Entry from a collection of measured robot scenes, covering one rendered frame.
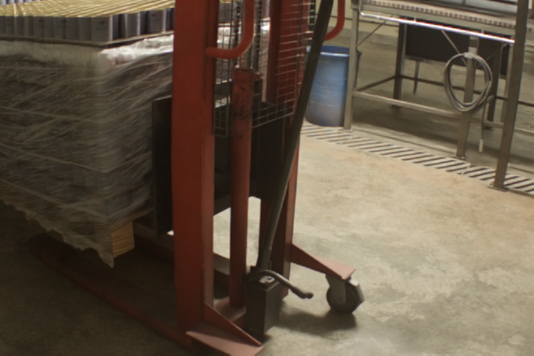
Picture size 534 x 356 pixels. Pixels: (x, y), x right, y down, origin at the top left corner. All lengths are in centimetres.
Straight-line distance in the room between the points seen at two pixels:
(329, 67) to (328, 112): 37
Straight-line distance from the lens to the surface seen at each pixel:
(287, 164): 193
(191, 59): 173
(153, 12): 192
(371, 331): 240
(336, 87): 485
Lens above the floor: 140
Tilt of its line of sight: 18 degrees down
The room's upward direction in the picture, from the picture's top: 3 degrees clockwise
